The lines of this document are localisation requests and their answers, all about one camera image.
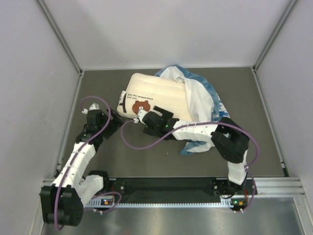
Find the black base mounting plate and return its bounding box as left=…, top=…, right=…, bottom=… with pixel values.
left=108, top=177, right=221, bottom=204

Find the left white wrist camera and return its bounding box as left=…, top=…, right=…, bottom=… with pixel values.
left=82, top=103, right=99, bottom=115

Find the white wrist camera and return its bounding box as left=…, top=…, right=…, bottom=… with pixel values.
left=82, top=103, right=99, bottom=115
left=133, top=109, right=148, bottom=125

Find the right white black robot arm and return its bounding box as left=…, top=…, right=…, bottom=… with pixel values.
left=137, top=106, right=249, bottom=195

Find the blue white bear pillowcase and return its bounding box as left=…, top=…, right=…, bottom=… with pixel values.
left=154, top=65, right=232, bottom=157

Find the grey slotted cable duct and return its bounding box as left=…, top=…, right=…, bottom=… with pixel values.
left=85, top=197, right=245, bottom=209

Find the cream bear pillow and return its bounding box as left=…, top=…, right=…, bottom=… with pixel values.
left=117, top=73, right=192, bottom=121

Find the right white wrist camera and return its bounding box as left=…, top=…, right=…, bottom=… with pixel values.
left=133, top=109, right=148, bottom=125

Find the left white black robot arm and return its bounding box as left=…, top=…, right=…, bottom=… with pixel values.
left=40, top=103, right=124, bottom=229

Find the aluminium frame rail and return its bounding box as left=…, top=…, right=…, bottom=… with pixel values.
left=42, top=175, right=304, bottom=198

